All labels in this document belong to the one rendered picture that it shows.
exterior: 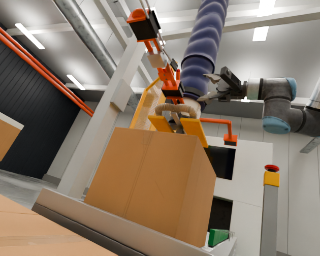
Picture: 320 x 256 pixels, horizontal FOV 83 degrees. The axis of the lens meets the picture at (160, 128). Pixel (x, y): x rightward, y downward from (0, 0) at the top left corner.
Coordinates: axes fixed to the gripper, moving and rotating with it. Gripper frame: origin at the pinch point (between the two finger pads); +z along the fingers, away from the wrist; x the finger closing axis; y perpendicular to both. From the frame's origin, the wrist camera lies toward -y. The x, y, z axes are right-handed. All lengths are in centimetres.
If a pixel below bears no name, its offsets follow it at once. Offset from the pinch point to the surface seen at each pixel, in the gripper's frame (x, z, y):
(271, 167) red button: -19, -35, 43
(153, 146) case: -33.8, 11.2, -4.3
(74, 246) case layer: -68, 10, -27
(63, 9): 358, 474, 97
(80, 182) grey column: -55, 108, 64
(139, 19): -3.3, 12.2, -37.0
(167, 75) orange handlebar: -2.0, 12.3, -9.7
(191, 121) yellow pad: -13.1, 3.1, 10.2
